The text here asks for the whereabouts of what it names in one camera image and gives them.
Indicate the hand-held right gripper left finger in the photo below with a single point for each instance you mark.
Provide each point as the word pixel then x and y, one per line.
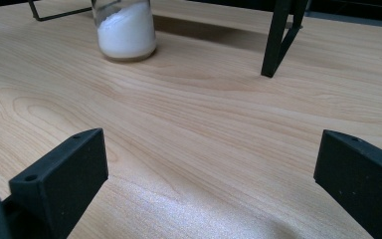
pixel 63 179

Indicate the glass jar of white powder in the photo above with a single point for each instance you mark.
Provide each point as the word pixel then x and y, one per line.
pixel 126 33

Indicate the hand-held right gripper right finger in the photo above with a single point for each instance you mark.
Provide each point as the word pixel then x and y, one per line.
pixel 361 179

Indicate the black metal rack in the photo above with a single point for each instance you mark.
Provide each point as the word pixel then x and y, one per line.
pixel 280 36

